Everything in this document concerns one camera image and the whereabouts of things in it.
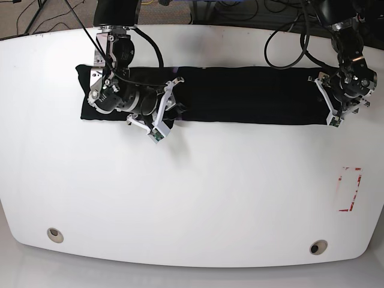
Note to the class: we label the right table grommet hole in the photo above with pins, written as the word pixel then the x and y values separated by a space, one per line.
pixel 318 247

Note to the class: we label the red tape rectangle marking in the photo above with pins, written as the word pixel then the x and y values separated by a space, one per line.
pixel 347 188

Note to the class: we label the table grommet hole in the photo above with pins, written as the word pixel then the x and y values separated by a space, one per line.
pixel 55 235
pixel 318 247

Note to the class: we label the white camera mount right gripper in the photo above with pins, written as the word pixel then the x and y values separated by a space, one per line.
pixel 157 129

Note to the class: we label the black t-shirt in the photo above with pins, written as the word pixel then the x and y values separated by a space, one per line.
pixel 255 95

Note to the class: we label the left table grommet hole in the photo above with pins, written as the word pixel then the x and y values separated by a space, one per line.
pixel 55 235

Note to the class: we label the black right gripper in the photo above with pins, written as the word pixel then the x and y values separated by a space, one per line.
pixel 146 102

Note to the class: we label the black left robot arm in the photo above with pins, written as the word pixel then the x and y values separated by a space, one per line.
pixel 354 81

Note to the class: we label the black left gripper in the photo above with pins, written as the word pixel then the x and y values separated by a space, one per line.
pixel 345 103

